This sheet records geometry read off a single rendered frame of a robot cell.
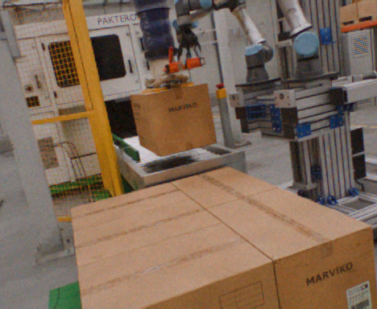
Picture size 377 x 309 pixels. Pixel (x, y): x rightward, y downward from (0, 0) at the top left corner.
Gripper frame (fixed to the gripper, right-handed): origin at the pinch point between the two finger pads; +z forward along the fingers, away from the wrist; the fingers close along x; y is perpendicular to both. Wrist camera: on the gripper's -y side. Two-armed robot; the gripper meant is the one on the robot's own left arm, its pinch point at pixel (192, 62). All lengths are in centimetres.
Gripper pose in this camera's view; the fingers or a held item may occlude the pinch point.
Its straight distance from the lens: 212.4
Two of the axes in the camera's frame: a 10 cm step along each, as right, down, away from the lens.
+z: 1.7, 9.6, 2.1
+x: -9.3, 2.3, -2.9
